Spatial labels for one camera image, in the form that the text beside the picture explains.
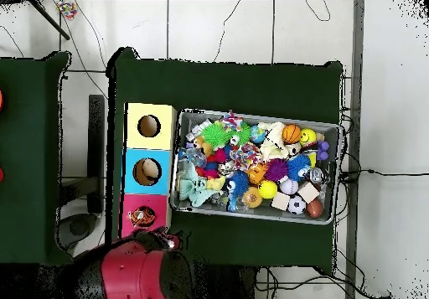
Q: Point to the orange striped tiger plush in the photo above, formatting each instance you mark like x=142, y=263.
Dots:
x=140, y=217

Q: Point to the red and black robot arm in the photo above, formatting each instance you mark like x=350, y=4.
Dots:
x=134, y=275

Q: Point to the wooden box with three holes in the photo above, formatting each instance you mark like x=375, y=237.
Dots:
x=147, y=151

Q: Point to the yellow duck plush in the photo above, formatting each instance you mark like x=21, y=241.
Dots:
x=216, y=182

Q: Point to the brown bear plush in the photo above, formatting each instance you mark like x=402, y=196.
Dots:
x=201, y=143

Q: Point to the plain yellow ball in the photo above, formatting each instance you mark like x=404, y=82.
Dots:
x=267, y=189

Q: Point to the large green spiky ball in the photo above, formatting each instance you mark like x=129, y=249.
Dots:
x=216, y=134

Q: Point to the black upright panel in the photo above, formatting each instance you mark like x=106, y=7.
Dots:
x=96, y=145

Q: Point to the purple spiky ball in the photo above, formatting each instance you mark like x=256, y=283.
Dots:
x=276, y=170

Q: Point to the black and white soccer ball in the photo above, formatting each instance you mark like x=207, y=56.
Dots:
x=297, y=205

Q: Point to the brown football toy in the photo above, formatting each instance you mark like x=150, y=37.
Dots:
x=315, y=208

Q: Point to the orange basketball toy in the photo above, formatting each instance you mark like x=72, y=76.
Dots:
x=291, y=134

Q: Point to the yellow smiley face ball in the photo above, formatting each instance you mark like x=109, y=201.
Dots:
x=308, y=136

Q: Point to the dark green side table cloth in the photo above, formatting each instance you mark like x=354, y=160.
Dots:
x=30, y=145

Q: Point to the black rod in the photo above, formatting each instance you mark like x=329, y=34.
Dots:
x=50, y=20

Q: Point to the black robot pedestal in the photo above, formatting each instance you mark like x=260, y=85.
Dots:
x=228, y=284

